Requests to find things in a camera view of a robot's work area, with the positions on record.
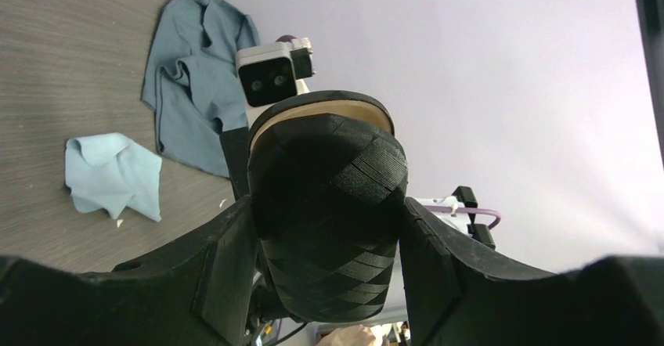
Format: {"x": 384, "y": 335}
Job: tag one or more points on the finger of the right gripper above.
{"x": 235, "y": 146}

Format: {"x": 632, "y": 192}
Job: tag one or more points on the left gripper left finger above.
{"x": 194, "y": 290}

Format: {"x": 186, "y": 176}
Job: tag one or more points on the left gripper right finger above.
{"x": 461, "y": 292}

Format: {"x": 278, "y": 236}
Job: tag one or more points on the black glasses case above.
{"x": 328, "y": 184}

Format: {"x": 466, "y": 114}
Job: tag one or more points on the light blue cleaning cloth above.
{"x": 112, "y": 172}

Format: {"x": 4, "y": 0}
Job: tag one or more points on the dark teal cloth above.
{"x": 190, "y": 80}

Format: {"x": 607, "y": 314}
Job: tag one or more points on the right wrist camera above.
{"x": 274, "y": 72}

